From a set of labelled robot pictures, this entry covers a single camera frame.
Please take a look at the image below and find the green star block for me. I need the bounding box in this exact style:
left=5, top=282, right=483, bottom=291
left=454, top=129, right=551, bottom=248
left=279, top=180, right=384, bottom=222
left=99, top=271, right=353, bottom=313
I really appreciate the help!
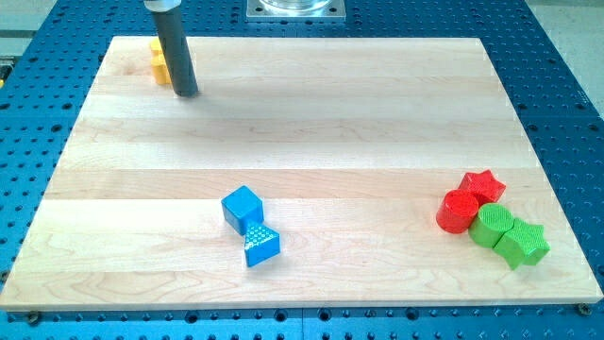
left=494, top=218, right=550, bottom=270

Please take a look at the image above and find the blue cube block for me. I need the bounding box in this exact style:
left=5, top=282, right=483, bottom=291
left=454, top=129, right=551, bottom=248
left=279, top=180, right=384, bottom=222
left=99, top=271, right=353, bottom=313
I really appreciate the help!
left=221, top=185, right=264, bottom=236

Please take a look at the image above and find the green circle block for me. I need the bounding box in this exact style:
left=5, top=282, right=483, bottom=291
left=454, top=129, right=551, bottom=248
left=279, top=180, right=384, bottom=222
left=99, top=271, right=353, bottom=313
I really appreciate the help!
left=468, top=203, right=513, bottom=248

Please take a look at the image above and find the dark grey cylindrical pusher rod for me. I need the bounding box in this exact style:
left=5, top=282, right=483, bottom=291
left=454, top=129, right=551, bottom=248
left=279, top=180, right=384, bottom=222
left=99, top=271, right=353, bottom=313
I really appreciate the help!
left=152, top=6, right=198, bottom=97

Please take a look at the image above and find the red circle block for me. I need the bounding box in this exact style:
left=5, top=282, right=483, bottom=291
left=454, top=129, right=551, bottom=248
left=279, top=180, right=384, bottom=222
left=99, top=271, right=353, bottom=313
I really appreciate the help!
left=436, top=189, right=479, bottom=234

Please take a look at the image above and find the blue perforated metal table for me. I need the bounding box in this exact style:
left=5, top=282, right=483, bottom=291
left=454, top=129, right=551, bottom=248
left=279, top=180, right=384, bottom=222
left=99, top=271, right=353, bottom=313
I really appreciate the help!
left=1, top=1, right=603, bottom=339

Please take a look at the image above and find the silver tool mount collar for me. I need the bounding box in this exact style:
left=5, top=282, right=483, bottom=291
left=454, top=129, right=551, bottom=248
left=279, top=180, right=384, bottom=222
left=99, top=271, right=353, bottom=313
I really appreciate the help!
left=143, top=0, right=181, bottom=12

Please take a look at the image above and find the red star block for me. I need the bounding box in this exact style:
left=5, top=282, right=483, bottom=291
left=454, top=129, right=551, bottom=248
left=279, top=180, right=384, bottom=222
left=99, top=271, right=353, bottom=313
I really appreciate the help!
left=459, top=170, right=507, bottom=206

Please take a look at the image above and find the yellow block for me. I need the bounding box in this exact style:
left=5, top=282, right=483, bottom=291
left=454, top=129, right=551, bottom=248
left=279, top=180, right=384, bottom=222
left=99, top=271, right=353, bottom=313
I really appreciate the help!
left=149, top=37, right=172, bottom=85

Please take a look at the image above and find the blue triangle block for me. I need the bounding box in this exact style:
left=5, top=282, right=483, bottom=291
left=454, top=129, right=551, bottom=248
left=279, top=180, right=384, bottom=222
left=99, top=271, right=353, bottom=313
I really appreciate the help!
left=244, top=222, right=280, bottom=267

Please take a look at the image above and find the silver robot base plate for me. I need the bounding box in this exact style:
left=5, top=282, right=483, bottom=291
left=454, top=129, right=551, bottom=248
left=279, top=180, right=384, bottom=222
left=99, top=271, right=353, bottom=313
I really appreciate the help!
left=245, top=0, right=346, bottom=23

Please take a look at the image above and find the light wooden board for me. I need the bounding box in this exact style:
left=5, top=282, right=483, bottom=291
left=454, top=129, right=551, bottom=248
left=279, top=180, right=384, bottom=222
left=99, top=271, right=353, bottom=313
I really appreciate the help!
left=1, top=37, right=602, bottom=312

